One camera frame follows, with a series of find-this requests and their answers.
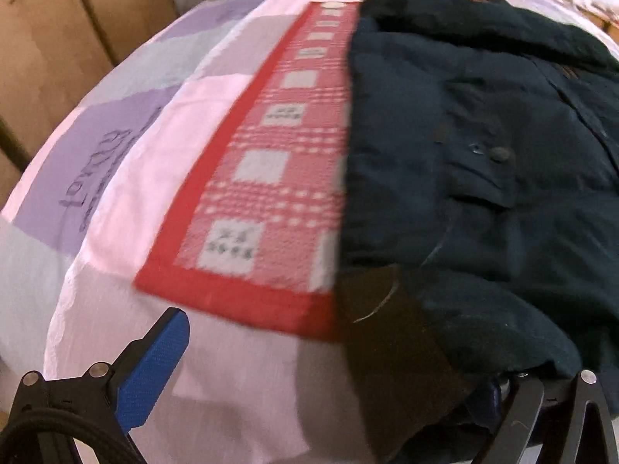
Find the wooden wardrobe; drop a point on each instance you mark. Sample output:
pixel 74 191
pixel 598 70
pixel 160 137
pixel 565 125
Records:
pixel 48 34

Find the red checked blanket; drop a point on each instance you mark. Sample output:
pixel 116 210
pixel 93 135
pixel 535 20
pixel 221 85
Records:
pixel 271 193

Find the pastel patchwork bed quilt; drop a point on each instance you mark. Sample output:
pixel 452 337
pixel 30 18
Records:
pixel 145 154

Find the navy padded jacket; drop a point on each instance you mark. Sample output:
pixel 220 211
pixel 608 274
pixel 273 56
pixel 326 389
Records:
pixel 483 203

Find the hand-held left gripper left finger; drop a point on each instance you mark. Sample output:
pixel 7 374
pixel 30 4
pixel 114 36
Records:
pixel 152 370

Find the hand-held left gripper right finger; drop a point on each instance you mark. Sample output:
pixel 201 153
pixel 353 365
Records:
pixel 522 406

